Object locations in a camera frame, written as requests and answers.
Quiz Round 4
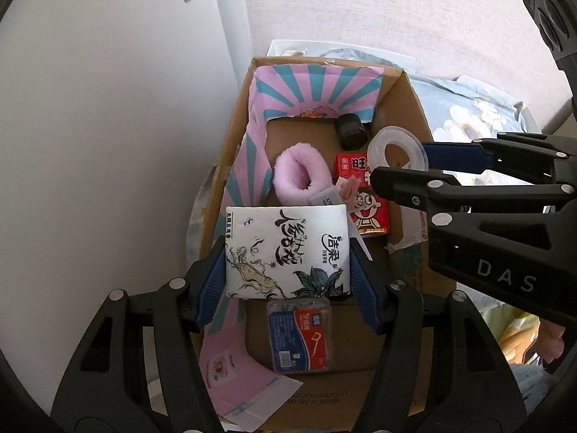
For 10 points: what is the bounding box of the white wardrobe door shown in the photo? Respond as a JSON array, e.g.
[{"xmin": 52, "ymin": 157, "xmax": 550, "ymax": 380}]
[{"xmin": 0, "ymin": 0, "xmax": 262, "ymax": 416}]

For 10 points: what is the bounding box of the blue fleece cloth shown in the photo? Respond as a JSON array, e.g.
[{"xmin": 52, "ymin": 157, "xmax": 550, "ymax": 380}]
[{"xmin": 507, "ymin": 361, "xmax": 562, "ymax": 416}]

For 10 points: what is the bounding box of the white printed tissue packet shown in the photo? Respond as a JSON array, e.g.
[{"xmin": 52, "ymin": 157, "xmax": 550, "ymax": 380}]
[{"xmin": 224, "ymin": 204, "xmax": 353, "ymax": 301}]

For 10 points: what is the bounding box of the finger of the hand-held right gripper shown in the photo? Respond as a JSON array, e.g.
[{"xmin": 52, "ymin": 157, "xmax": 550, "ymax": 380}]
[
  {"xmin": 421, "ymin": 132, "xmax": 577, "ymax": 185},
  {"xmin": 370, "ymin": 167, "xmax": 577, "ymax": 217}
]

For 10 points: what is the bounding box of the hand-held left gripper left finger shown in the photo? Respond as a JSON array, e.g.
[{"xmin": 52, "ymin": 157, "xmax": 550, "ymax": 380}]
[{"xmin": 50, "ymin": 235, "xmax": 228, "ymax": 433}]

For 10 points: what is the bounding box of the brown cardboard box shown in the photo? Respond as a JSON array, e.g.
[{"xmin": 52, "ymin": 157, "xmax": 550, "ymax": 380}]
[{"xmin": 187, "ymin": 56, "xmax": 458, "ymax": 433}]

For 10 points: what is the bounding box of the person's right hand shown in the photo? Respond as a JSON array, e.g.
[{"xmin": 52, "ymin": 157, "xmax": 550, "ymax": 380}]
[{"xmin": 534, "ymin": 318, "xmax": 566, "ymax": 364}]

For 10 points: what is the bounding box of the clear floss pick box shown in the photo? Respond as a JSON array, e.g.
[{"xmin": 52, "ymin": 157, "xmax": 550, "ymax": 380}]
[{"xmin": 265, "ymin": 298, "xmax": 333, "ymax": 373}]

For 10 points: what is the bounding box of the red milk carton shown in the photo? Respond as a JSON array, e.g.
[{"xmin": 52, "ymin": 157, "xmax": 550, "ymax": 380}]
[{"xmin": 334, "ymin": 152, "xmax": 391, "ymax": 239}]

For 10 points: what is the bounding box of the dark small jar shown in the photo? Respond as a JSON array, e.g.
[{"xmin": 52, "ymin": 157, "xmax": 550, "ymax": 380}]
[{"xmin": 334, "ymin": 115, "xmax": 371, "ymax": 149}]

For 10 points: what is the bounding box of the pink fluffy sock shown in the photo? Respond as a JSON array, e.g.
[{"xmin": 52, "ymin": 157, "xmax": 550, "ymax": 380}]
[{"xmin": 274, "ymin": 143, "xmax": 336, "ymax": 206}]

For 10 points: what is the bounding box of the white plastic clip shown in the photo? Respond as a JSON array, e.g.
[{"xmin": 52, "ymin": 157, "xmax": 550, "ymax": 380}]
[{"xmin": 366, "ymin": 126, "xmax": 429, "ymax": 172}]

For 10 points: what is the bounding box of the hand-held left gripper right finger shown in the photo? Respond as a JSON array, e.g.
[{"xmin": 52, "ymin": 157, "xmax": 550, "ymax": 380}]
[{"xmin": 347, "ymin": 237, "xmax": 528, "ymax": 433}]

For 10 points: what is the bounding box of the pink teal striped paper lining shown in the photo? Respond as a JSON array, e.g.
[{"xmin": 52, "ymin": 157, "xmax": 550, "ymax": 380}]
[{"xmin": 198, "ymin": 64, "xmax": 386, "ymax": 420}]

